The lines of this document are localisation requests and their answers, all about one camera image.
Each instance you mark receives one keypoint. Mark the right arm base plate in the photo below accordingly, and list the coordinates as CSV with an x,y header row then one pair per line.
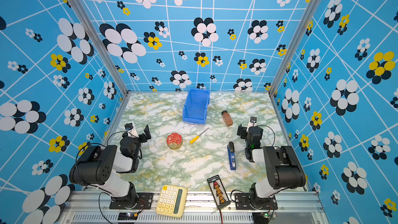
x,y
246,201

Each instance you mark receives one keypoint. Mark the brown spice jar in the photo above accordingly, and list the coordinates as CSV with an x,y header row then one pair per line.
x,y
227,118

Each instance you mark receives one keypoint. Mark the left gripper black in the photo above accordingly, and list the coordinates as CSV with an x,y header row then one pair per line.
x,y
142,137

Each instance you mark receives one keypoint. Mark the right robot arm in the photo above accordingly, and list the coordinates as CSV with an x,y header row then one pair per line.
x,y
283,170

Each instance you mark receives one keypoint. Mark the round red gold tin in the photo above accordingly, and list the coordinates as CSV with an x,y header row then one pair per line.
x,y
174,141

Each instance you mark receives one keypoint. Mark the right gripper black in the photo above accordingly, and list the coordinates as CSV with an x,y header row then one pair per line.
x,y
245,131

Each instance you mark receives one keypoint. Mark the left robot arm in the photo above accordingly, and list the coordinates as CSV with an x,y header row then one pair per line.
x,y
100,166

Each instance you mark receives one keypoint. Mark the blue black stapler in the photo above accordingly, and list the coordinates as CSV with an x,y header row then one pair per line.
x,y
231,154

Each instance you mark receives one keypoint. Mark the yellow handled screwdriver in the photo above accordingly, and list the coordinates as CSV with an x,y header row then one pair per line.
x,y
198,136

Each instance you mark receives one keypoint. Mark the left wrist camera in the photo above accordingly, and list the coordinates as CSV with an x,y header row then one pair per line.
x,y
130,131

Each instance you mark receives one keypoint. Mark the aluminium front rail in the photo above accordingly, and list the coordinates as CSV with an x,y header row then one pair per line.
x,y
90,207

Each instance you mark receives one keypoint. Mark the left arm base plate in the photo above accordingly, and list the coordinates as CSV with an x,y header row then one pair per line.
x,y
139,201

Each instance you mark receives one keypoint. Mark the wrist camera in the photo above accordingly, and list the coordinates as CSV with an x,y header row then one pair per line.
x,y
130,131
252,122

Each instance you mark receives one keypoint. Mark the blue plastic bin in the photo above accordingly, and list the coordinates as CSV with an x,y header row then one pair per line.
x,y
195,107

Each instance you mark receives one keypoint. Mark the yellow calculator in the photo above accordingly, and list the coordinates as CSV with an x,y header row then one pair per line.
x,y
171,201

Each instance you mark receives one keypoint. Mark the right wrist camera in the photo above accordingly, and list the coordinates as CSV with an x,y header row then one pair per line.
x,y
252,122

